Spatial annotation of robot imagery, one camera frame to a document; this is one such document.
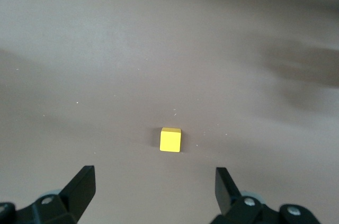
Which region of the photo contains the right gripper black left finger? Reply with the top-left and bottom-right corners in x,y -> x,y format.
0,165 -> 96,224

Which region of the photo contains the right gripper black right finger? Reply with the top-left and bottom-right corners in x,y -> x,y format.
209,167 -> 323,224

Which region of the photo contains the yellow wooden cube block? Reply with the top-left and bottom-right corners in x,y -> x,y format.
159,127 -> 182,153

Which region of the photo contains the brown paper table cover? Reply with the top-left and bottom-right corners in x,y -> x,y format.
0,0 -> 339,224

